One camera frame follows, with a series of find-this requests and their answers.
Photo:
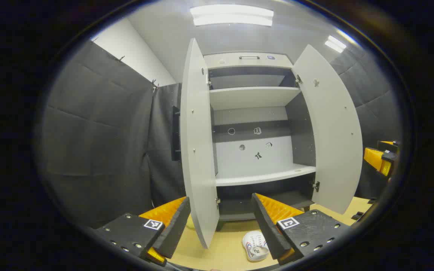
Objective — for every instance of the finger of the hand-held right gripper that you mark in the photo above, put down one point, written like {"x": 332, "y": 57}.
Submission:
{"x": 373, "y": 158}
{"x": 388, "y": 146}

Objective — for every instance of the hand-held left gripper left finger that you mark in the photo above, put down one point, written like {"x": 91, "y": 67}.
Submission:
{"x": 173, "y": 229}

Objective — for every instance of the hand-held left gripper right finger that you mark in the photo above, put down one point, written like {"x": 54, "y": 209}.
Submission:
{"x": 268, "y": 226}

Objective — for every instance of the white shoe with yellow sole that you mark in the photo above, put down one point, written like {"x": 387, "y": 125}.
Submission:
{"x": 254, "y": 244}

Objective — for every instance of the white shoe cabinet door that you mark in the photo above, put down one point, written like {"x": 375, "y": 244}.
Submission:
{"x": 198, "y": 131}
{"x": 330, "y": 131}

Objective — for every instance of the white and grey shoe cabinet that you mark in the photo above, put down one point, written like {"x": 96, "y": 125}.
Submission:
{"x": 236, "y": 162}

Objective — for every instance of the white cabinet drawer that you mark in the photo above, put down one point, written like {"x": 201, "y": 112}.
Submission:
{"x": 232, "y": 60}

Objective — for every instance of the small ceiling light panel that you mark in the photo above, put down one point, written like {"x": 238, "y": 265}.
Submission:
{"x": 335, "y": 43}

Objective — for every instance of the long ceiling light panel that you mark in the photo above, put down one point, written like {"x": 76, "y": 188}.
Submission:
{"x": 232, "y": 15}

